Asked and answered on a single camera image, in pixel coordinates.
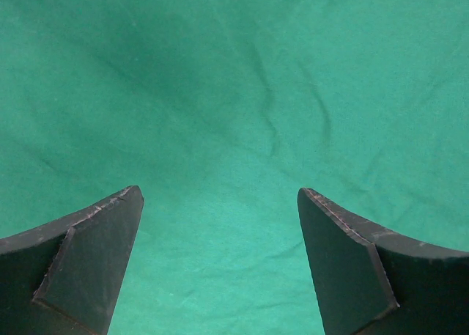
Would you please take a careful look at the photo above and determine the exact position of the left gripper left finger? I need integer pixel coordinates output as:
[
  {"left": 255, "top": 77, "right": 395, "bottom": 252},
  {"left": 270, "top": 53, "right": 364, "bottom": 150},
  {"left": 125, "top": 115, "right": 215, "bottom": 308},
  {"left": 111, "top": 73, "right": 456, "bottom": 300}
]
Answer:
[{"left": 1, "top": 185, "right": 143, "bottom": 334}]

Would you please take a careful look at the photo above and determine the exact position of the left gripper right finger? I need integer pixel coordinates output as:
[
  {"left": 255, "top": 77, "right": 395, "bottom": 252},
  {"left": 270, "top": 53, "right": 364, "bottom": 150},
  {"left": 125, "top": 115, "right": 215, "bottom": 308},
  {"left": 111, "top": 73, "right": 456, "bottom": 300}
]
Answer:
[{"left": 298, "top": 188, "right": 468, "bottom": 335}]

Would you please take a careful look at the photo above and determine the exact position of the green surgical cloth wrap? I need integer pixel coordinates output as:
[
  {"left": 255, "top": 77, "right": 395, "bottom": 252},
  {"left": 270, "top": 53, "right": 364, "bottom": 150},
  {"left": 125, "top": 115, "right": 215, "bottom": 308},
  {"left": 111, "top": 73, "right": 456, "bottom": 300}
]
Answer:
[{"left": 1, "top": 0, "right": 468, "bottom": 334}]

